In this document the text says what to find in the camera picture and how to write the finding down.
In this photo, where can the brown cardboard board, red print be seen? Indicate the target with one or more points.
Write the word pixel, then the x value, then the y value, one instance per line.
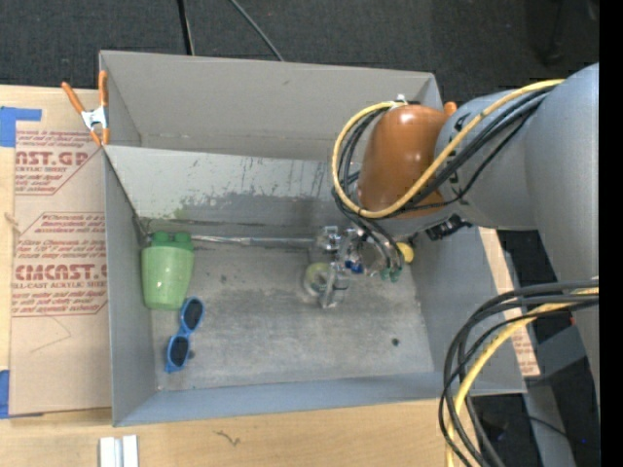
pixel 58 348

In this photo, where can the yellow ball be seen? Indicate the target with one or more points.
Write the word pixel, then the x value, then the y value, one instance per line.
pixel 406 252

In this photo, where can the green plastic cup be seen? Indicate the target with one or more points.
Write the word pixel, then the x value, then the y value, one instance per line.
pixel 167 275

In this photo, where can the pale yellow clear tape roll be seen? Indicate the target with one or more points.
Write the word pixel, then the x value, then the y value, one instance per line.
pixel 313 278

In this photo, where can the blue sunglasses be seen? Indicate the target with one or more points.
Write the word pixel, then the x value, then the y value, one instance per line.
pixel 191 313

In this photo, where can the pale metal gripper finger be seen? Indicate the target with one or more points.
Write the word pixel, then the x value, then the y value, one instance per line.
pixel 328 294
pixel 342 287

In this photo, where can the grey metal bin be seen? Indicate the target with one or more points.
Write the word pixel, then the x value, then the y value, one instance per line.
pixel 272 338

